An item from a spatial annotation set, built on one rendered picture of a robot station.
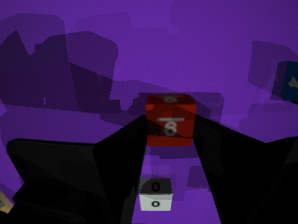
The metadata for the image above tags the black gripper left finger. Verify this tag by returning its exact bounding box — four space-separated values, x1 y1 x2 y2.
7 115 146 224

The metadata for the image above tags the blue block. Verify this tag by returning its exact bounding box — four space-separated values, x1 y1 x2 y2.
281 60 298 105

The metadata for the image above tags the red block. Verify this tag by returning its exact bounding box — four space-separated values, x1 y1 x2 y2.
145 95 197 147

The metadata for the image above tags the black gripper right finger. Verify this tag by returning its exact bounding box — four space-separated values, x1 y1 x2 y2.
193 115 298 224

